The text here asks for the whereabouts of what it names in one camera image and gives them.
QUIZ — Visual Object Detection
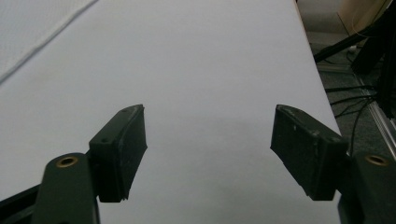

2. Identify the black cable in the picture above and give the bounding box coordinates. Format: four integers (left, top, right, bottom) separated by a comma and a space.
324, 85, 378, 94
330, 95, 379, 157

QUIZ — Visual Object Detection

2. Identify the aluminium rail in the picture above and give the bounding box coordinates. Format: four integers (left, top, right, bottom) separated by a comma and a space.
354, 74, 396, 151

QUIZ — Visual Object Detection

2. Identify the black slanted stand leg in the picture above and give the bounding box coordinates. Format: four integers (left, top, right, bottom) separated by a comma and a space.
313, 28, 375, 63

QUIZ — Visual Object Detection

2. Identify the beige board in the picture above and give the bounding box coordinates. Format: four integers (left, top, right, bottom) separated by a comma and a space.
337, 0, 392, 35

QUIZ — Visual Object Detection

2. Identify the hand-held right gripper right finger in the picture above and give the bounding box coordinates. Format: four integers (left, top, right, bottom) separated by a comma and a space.
269, 104, 350, 202

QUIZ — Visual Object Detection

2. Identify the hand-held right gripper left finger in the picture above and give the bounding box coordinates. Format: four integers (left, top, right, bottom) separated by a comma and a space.
88, 104, 149, 203

